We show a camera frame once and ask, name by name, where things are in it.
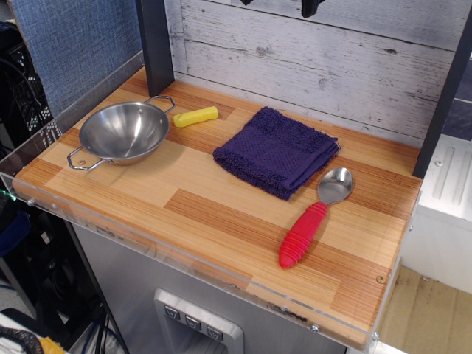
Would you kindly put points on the clear acrylic edge guard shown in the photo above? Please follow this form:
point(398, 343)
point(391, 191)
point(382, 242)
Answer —
point(177, 221)

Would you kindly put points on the black plastic crate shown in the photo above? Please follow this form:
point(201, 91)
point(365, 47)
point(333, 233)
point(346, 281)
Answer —
point(24, 107)

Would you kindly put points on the dark left upright post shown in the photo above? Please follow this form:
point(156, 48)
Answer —
point(155, 45)

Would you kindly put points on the yellow black object bottom left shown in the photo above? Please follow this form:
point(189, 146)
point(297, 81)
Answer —
point(22, 341)

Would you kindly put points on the folded purple cloth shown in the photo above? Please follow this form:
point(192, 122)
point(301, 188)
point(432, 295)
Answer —
point(276, 153)

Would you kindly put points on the dark right upright post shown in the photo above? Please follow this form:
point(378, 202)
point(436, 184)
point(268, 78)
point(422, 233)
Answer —
point(451, 85)

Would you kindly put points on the spoon with red handle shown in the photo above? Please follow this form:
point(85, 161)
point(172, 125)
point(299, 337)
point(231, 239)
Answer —
point(334, 187)

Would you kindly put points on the steel pot with two handles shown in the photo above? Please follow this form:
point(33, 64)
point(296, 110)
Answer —
point(123, 133)

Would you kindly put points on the dark upright post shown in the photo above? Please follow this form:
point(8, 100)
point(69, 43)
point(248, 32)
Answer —
point(155, 45)
point(451, 85)

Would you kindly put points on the yellow plastic corn piece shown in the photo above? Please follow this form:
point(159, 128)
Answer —
point(193, 117)

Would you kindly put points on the grey dispenser button panel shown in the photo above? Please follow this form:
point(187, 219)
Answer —
point(188, 328)

